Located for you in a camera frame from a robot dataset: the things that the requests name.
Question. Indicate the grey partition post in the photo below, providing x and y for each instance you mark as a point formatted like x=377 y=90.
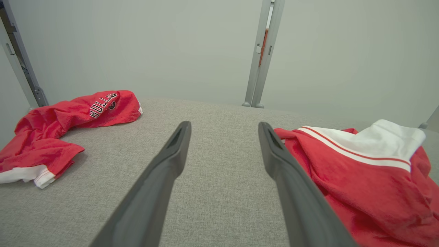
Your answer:
x=262 y=85
x=251 y=85

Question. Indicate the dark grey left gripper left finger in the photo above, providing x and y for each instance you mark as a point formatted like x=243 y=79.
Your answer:
x=151 y=192

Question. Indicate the grey corner partition frame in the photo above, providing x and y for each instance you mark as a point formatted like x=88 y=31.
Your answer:
x=37 y=92
x=432 y=121

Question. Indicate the red Bulls jersey white sleeves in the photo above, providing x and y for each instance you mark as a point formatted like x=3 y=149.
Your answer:
x=360 y=192

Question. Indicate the red Bulls shorts white hem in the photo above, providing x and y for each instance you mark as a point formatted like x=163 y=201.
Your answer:
x=51 y=116

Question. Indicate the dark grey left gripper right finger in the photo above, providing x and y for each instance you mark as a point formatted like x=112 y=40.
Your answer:
x=298 y=199

